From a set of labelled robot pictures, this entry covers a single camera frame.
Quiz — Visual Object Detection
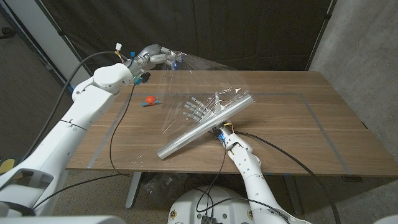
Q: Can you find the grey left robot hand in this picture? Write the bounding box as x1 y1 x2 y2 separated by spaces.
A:
126 44 183 78

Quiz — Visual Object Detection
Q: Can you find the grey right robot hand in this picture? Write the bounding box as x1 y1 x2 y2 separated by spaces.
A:
182 91 233 138

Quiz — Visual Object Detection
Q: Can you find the clear cling film sheet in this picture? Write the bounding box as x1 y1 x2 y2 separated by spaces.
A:
160 51 252 135

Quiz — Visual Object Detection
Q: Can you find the orange ball toy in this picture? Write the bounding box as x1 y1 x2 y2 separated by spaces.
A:
140 95 162 107

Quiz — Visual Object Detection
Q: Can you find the black fabric backdrop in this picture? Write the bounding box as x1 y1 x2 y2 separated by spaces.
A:
40 0 333 88

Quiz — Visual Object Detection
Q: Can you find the clear plastic bag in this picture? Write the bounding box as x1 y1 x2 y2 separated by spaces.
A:
144 173 184 208

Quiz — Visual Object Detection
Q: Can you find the black backdrop stand pole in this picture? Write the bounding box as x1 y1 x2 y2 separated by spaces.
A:
306 0 338 72
34 0 100 88

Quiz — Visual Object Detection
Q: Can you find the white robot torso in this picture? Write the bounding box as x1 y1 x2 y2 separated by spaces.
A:
167 185 259 224

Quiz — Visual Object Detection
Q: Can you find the grey table leg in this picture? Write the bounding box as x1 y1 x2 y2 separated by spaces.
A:
282 175 303 215
125 172 142 209

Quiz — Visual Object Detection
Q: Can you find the black box on torso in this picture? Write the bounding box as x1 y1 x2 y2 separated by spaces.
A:
200 214 218 224

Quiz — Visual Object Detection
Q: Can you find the white device with yellow pads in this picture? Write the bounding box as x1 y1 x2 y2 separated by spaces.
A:
0 157 16 175

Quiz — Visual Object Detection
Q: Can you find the thin black left wrist cable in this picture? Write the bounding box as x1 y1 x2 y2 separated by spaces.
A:
30 83 137 210

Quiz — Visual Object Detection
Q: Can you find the thin braided right wrist cable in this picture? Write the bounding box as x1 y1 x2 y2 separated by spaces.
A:
195 146 228 216

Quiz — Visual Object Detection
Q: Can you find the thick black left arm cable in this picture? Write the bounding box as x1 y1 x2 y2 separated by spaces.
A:
20 51 127 162

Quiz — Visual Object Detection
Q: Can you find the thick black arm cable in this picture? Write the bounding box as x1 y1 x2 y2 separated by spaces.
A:
234 131 341 224
20 51 127 162

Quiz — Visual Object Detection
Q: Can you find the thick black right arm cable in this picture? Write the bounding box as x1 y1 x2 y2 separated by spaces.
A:
234 131 341 224

